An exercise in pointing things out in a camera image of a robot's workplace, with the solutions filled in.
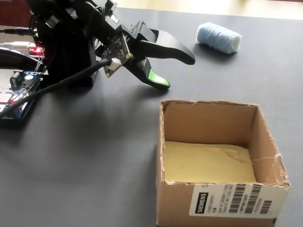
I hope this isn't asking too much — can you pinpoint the black curved band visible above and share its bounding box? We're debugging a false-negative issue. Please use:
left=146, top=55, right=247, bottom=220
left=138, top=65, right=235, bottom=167
left=0, top=47, right=47, bottom=70

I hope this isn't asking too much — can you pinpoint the blue terminal control board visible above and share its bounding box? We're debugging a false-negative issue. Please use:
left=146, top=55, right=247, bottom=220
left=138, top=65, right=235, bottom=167
left=0, top=70, right=48, bottom=124

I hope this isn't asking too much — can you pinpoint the blue yarn foam block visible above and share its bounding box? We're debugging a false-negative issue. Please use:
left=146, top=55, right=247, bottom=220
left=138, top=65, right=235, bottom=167
left=196, top=22, right=243, bottom=54

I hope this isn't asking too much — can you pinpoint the dark gray table mat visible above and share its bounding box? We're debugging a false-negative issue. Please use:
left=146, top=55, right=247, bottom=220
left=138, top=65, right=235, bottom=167
left=0, top=7, right=303, bottom=227

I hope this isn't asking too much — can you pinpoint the thick black camera cable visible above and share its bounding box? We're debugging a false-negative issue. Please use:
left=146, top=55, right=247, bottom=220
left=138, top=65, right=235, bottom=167
left=0, top=58, right=112, bottom=114

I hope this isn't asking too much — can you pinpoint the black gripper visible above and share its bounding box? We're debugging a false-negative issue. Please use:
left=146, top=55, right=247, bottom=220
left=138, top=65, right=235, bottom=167
left=122, top=20, right=196, bottom=91

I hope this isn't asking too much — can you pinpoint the brown wooden cabinet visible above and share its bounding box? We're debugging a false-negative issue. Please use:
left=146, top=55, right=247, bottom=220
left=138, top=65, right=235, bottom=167
left=0, top=0, right=33, bottom=26

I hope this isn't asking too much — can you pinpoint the yellow foam pad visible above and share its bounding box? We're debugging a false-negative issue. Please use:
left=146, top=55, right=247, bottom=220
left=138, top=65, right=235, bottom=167
left=163, top=140, right=258, bottom=184

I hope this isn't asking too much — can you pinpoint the black power plug cable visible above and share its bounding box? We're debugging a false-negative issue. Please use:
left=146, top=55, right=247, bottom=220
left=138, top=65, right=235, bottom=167
left=0, top=27, right=32, bottom=36

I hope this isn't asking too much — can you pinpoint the gripper camera circuit board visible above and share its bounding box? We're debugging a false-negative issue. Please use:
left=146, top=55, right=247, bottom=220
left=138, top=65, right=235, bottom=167
left=100, top=30, right=133, bottom=79

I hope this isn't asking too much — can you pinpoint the white Siemens barcode label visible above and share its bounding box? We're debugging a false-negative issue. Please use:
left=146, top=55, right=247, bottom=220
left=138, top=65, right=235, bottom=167
left=188, top=183, right=290, bottom=217

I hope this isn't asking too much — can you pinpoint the white USB cable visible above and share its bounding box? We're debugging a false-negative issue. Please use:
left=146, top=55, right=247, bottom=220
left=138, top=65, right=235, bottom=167
left=0, top=41, right=33, bottom=50

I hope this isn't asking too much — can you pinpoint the thin black wire bundle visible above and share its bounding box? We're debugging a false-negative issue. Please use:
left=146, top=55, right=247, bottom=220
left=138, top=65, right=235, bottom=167
left=28, top=4, right=112, bottom=70

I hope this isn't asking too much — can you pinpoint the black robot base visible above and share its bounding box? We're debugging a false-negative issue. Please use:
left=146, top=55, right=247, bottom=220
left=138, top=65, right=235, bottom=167
left=44, top=33, right=99, bottom=88

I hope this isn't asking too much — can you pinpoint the servo driver board red LED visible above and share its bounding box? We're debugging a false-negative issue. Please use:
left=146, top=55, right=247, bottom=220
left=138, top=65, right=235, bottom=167
left=27, top=45, right=45, bottom=56

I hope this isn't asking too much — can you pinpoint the open cardboard box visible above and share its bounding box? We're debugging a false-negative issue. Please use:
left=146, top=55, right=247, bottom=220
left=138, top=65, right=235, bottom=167
left=155, top=98, right=291, bottom=227

